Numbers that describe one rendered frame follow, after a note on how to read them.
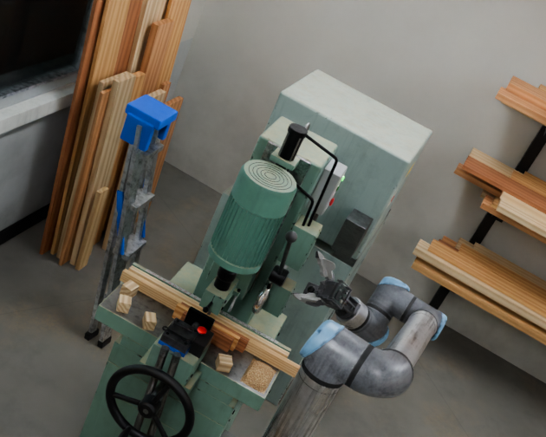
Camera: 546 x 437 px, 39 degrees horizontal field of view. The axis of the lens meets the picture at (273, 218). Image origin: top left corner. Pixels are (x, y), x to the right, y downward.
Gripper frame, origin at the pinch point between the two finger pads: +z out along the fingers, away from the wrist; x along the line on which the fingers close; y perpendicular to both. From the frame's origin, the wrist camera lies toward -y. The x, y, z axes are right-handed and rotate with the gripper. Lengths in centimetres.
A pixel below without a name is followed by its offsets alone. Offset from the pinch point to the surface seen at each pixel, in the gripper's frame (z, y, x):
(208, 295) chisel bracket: 3.5, -31.8, 14.7
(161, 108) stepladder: 23, -103, -53
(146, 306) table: 9, -51, 25
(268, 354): -23.4, -24.8, 19.3
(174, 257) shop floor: -73, -201, -36
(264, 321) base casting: -37, -53, 3
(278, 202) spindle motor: 18.8, -1.3, -11.0
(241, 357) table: -18.0, -29.3, 24.5
